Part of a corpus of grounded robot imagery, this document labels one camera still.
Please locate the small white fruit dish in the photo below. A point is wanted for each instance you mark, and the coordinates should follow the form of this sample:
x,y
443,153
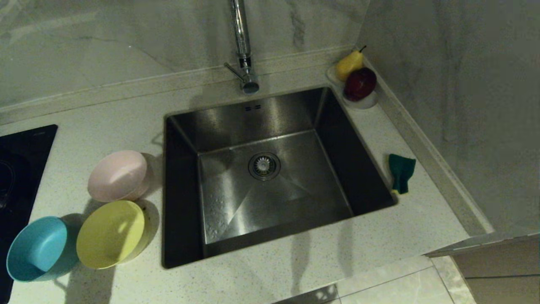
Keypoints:
x,y
367,103

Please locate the yellow pear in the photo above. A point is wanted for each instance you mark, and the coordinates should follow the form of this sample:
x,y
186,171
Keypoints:
x,y
349,64

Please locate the green and yellow sponge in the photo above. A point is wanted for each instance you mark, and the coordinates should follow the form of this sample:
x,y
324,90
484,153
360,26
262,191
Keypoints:
x,y
400,171

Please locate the round metal sink drain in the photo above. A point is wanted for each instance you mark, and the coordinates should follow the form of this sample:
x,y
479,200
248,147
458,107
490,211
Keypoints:
x,y
264,166

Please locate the blue plastic bowl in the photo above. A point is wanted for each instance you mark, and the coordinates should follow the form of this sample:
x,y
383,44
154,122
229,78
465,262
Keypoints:
x,y
38,249

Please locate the yellow plastic bowl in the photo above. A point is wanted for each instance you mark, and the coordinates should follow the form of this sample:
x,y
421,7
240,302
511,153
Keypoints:
x,y
109,234

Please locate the beige cabinet front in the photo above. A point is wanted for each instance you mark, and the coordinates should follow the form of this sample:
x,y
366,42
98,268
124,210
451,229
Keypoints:
x,y
502,270

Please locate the stainless steel sink basin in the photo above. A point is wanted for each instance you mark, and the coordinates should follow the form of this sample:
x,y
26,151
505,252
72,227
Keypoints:
x,y
274,198

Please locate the chrome faucet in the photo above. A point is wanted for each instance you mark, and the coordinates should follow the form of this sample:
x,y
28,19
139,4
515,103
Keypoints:
x,y
244,42

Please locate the pink plastic bowl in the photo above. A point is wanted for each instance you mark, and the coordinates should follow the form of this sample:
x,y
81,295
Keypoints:
x,y
118,175

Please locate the dark red apple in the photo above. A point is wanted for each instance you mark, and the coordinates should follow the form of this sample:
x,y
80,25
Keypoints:
x,y
360,83

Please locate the black induction cooktop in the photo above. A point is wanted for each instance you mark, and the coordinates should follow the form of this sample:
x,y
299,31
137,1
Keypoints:
x,y
21,169

